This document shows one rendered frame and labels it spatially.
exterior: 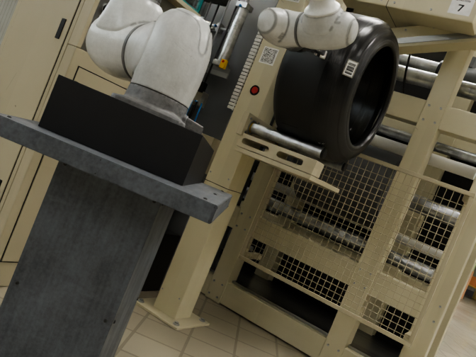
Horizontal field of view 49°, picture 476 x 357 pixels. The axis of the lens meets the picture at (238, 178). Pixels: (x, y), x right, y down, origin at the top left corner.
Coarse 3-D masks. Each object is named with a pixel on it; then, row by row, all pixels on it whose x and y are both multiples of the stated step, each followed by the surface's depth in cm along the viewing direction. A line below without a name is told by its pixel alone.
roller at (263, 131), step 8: (256, 128) 216; (264, 128) 215; (264, 136) 214; (272, 136) 212; (280, 136) 210; (288, 136) 209; (288, 144) 209; (296, 144) 206; (304, 144) 205; (312, 144) 204; (304, 152) 206; (312, 152) 203; (320, 152) 201
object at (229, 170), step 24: (264, 72) 228; (240, 96) 231; (264, 96) 226; (240, 120) 229; (264, 120) 231; (216, 168) 231; (240, 168) 229; (240, 192) 236; (192, 240) 231; (216, 240) 234; (192, 264) 228; (168, 288) 232; (192, 288) 232; (168, 312) 230
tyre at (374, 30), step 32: (384, 32) 200; (288, 64) 199; (320, 64) 192; (384, 64) 233; (288, 96) 200; (320, 96) 192; (352, 96) 194; (384, 96) 230; (288, 128) 208; (320, 128) 198; (352, 128) 241
